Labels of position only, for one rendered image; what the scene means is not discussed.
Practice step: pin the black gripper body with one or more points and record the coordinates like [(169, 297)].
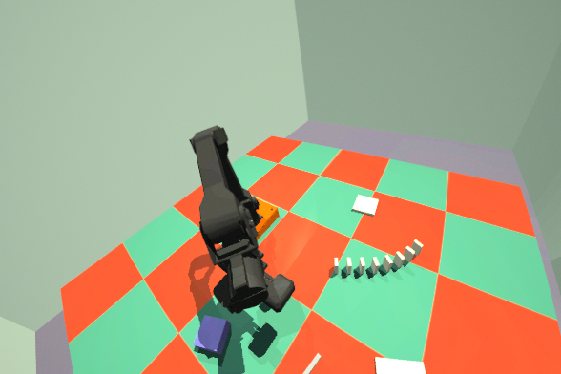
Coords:
[(279, 288)]

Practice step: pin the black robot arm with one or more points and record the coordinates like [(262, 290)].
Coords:
[(228, 215)]

